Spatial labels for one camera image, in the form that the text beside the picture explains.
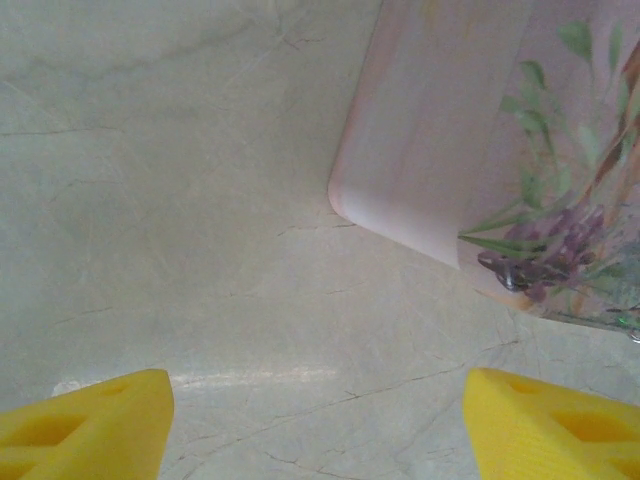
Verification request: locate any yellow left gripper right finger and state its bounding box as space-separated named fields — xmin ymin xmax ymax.
xmin=462 ymin=367 xmax=640 ymax=480

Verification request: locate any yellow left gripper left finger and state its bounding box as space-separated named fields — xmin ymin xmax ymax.
xmin=0 ymin=368 xmax=175 ymax=480

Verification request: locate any pink floral mat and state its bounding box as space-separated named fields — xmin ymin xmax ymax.
xmin=327 ymin=0 xmax=640 ymax=332

